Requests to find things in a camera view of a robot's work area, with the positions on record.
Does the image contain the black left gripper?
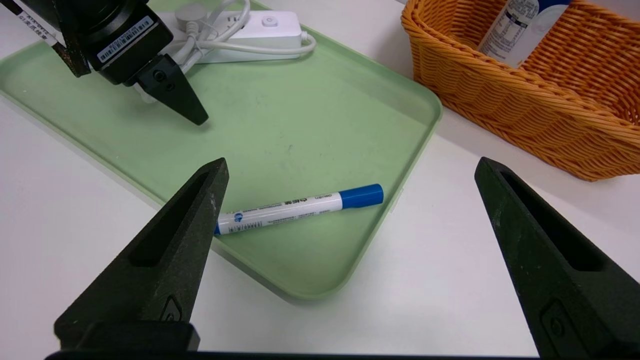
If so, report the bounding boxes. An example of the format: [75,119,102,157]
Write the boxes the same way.
[75,0,210,126]

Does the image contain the orange wicker basket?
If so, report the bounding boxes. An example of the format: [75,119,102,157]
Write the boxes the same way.
[401,0,640,182]

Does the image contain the light green plastic tray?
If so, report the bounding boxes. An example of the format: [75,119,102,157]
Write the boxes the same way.
[0,0,444,302]

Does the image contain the blue and white marker pen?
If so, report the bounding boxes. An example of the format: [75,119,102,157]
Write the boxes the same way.
[214,183,385,236]

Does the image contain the white power strip with cable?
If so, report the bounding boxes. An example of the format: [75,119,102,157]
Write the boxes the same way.
[135,0,317,103]

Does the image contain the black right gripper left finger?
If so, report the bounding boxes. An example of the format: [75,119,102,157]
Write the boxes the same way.
[54,157,231,351]

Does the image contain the blue and white bottle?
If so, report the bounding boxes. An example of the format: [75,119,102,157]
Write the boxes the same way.
[477,0,573,69]

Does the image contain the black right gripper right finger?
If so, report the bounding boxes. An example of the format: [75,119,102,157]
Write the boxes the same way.
[474,156,640,358]

